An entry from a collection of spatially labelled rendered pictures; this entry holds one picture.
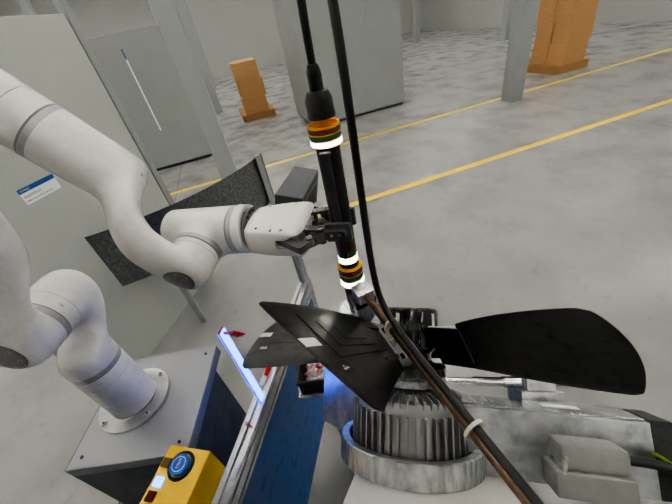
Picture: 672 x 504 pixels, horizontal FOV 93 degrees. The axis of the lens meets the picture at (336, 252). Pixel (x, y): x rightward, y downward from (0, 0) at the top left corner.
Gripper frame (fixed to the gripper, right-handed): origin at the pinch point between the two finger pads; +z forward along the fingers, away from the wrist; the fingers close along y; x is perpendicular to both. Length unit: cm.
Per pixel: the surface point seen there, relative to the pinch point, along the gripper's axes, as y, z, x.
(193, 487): 28, -32, -41
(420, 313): -1.1, 11.7, -22.2
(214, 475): 24, -32, -46
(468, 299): -125, 44, -149
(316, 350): 20.5, -0.2, -4.4
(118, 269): -82, -176, -78
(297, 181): -70, -34, -24
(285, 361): 6.7, -16.1, -29.3
